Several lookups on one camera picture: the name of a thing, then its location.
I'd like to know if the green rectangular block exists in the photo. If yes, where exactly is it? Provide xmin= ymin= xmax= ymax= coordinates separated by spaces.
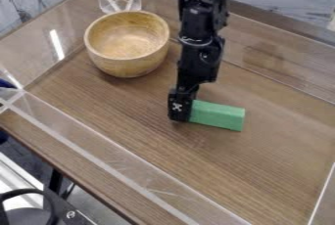
xmin=190 ymin=100 xmax=247 ymax=131

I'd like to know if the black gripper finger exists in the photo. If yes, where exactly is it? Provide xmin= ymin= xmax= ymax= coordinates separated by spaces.
xmin=168 ymin=88 xmax=196 ymax=122

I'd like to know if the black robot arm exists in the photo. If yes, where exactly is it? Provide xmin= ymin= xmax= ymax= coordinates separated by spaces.
xmin=168 ymin=0 xmax=229 ymax=122

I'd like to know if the black cable loop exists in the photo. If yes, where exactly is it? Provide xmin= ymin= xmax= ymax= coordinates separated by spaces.
xmin=0 ymin=188 xmax=62 ymax=225

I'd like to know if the light brown wooden bowl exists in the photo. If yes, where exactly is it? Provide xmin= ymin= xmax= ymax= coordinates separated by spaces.
xmin=83 ymin=11 xmax=170 ymax=78

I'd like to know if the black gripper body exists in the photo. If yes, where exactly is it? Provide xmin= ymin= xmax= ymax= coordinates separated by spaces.
xmin=177 ymin=36 xmax=225 ymax=93

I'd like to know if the clear acrylic corner bracket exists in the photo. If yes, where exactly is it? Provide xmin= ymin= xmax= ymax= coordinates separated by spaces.
xmin=98 ymin=0 xmax=141 ymax=14

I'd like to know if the blue object at edge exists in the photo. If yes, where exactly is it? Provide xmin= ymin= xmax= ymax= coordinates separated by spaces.
xmin=0 ymin=78 xmax=16 ymax=89

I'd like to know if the clear acrylic tray wall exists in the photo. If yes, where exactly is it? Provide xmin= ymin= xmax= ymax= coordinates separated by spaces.
xmin=0 ymin=0 xmax=335 ymax=225

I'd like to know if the black metal base plate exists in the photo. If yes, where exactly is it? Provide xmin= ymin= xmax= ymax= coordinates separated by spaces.
xmin=44 ymin=196 xmax=97 ymax=225

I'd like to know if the black table leg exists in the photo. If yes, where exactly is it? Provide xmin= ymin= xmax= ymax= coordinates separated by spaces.
xmin=48 ymin=169 xmax=64 ymax=194

